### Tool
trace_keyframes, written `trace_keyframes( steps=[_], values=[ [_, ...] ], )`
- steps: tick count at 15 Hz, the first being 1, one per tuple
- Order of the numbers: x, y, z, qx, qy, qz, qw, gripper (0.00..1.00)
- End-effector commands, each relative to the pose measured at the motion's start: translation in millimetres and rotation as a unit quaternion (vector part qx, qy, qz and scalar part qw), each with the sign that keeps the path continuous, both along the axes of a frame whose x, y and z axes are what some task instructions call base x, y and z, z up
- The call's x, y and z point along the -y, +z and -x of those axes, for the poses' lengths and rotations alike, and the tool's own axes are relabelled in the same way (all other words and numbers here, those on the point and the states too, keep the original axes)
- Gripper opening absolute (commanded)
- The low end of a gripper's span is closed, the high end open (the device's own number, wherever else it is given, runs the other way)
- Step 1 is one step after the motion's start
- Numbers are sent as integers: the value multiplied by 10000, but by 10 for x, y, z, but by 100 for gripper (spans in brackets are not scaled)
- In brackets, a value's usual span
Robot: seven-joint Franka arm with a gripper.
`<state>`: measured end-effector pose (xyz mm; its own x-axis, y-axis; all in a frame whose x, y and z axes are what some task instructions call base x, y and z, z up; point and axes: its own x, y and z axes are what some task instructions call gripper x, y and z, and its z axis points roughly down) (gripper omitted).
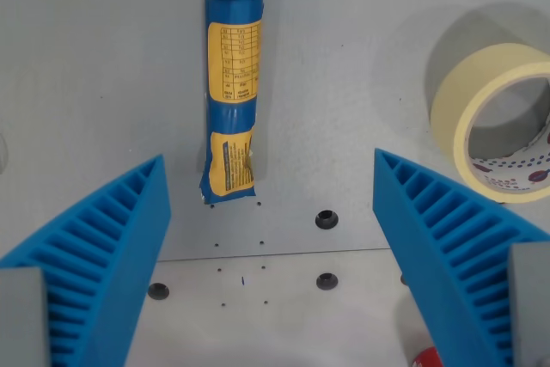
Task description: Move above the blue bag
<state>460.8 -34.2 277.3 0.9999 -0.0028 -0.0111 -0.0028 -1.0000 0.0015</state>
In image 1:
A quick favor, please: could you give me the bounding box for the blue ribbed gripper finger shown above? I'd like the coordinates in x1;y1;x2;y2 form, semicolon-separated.
0;153;173;367
371;148;550;367

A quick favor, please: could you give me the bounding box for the rolled blue and yellow bag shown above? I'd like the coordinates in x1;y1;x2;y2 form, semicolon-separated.
199;0;264;207

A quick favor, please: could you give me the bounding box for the red and white object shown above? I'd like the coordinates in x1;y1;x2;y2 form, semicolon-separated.
410;346;440;367

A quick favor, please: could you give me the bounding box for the cream masking tape roll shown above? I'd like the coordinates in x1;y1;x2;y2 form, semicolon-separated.
430;43;550;204

